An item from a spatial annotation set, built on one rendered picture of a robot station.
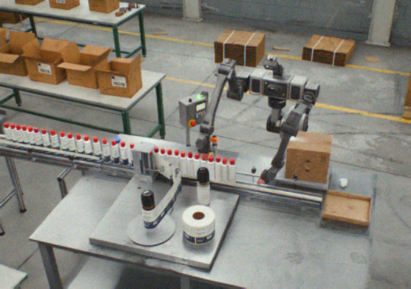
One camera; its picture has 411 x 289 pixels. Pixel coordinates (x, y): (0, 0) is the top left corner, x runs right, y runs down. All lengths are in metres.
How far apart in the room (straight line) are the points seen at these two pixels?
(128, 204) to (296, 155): 1.21
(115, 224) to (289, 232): 1.12
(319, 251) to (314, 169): 0.69
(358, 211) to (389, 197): 1.58
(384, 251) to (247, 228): 1.57
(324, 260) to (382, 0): 5.70
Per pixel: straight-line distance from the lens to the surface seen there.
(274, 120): 3.81
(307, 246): 3.32
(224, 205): 3.49
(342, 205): 3.65
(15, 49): 6.13
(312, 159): 3.68
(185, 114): 3.48
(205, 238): 3.19
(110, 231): 3.38
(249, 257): 3.22
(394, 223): 4.91
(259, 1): 8.87
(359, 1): 8.47
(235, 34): 7.81
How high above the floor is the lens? 3.13
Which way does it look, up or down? 32 degrees down
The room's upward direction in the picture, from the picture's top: 2 degrees counter-clockwise
